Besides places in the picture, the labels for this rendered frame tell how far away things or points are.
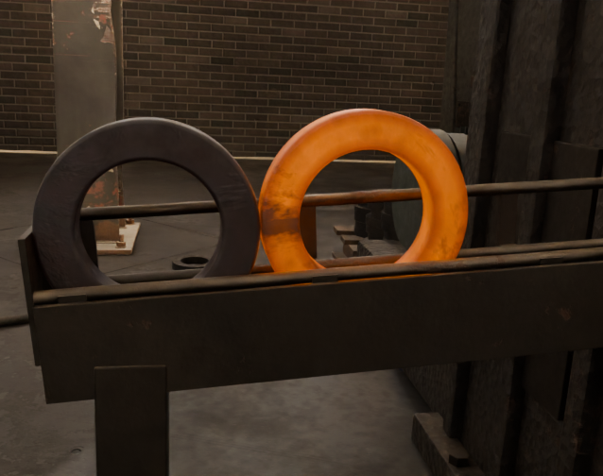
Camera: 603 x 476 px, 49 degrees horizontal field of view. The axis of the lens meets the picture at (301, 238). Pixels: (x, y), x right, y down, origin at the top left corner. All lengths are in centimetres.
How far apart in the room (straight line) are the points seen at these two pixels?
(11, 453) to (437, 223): 120
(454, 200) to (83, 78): 261
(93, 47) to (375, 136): 259
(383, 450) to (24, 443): 79
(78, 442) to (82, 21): 198
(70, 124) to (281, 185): 259
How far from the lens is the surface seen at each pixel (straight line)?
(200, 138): 55
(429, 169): 59
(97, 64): 309
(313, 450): 155
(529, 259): 63
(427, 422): 157
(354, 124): 57
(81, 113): 311
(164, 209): 63
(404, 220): 205
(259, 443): 157
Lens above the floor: 81
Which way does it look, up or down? 14 degrees down
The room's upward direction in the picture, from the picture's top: 3 degrees clockwise
